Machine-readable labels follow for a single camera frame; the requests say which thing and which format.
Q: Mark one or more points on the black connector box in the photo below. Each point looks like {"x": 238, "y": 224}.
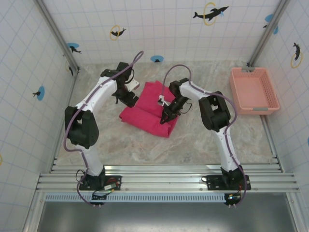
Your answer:
{"x": 233, "y": 198}
{"x": 99, "y": 197}

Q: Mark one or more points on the aluminium corner post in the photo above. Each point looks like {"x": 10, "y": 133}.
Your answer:
{"x": 261, "y": 46}
{"x": 55, "y": 29}

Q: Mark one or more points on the small yellow-green module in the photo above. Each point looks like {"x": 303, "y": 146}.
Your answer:
{"x": 109, "y": 186}

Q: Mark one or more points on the black whale sticker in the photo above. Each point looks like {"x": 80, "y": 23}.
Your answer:
{"x": 205, "y": 17}

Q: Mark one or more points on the blue oval fish sticker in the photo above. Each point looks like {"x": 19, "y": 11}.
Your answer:
{"x": 157, "y": 58}

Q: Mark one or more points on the pink plastic basket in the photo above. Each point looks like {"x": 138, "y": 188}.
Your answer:
{"x": 253, "y": 89}

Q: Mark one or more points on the seal blue oval sticker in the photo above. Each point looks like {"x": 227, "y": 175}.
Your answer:
{"x": 41, "y": 93}

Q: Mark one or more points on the shark blue oval sticker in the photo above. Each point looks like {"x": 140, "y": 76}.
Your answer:
{"x": 72, "y": 46}

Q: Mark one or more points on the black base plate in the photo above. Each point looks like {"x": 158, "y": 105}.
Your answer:
{"x": 116, "y": 180}
{"x": 213, "y": 181}

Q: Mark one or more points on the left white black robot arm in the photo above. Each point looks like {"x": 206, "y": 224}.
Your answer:
{"x": 101, "y": 91}

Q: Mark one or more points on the small blue patch sticker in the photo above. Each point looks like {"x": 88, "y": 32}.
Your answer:
{"x": 276, "y": 30}

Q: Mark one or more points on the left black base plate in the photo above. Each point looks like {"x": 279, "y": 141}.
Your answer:
{"x": 116, "y": 180}

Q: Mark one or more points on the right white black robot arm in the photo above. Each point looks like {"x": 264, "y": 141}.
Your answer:
{"x": 193, "y": 91}

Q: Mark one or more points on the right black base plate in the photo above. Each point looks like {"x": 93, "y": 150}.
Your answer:
{"x": 213, "y": 181}

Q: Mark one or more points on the pink long pants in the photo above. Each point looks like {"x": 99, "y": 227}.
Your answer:
{"x": 149, "y": 108}

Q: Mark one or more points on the grey steel sheet panel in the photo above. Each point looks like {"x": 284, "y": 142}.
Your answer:
{"x": 169, "y": 217}

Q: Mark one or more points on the left black connector box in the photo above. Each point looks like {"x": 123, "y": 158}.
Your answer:
{"x": 99, "y": 197}

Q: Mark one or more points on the aluminium rail beam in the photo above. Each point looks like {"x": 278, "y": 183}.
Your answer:
{"x": 169, "y": 180}

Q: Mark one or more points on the right black connector box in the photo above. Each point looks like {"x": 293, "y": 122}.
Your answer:
{"x": 233, "y": 198}

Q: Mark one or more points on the aluminium side rail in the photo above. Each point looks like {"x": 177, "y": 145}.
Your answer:
{"x": 272, "y": 149}

